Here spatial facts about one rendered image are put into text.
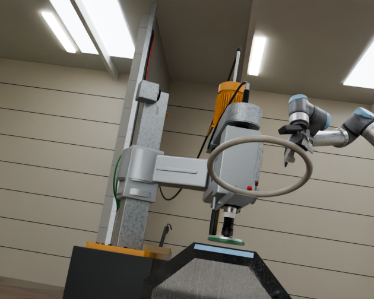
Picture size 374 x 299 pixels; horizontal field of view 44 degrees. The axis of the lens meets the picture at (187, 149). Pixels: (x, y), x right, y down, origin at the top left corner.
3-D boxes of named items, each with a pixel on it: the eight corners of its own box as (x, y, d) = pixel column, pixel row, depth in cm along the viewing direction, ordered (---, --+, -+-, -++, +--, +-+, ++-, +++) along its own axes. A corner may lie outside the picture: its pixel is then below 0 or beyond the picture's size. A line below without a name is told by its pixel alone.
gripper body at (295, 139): (314, 149, 203) (313, 127, 210) (301, 140, 199) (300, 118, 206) (300, 155, 208) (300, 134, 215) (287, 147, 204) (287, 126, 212)
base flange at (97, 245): (83, 247, 335) (84, 239, 336) (106, 250, 381) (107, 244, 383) (148, 257, 325) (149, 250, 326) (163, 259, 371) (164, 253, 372)
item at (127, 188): (107, 194, 350) (117, 142, 359) (121, 201, 383) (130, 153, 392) (151, 200, 342) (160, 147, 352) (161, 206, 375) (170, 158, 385)
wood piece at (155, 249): (142, 250, 340) (143, 243, 341) (144, 251, 349) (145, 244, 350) (169, 255, 339) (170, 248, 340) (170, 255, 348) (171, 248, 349)
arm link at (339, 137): (333, 137, 281) (280, 139, 229) (348, 123, 276) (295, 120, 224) (348, 151, 276) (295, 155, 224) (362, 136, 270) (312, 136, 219)
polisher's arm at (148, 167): (109, 177, 355) (116, 146, 361) (126, 185, 387) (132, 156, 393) (202, 187, 333) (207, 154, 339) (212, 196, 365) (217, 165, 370)
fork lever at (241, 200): (209, 209, 300) (210, 202, 302) (238, 214, 301) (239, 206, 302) (228, 193, 234) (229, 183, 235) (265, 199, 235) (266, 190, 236)
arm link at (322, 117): (314, 128, 231) (295, 117, 226) (329, 110, 225) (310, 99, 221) (320, 138, 223) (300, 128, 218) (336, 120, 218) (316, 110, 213)
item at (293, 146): (199, 188, 235) (199, 184, 237) (292, 204, 237) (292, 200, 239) (217, 130, 195) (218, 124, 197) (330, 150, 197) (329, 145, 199)
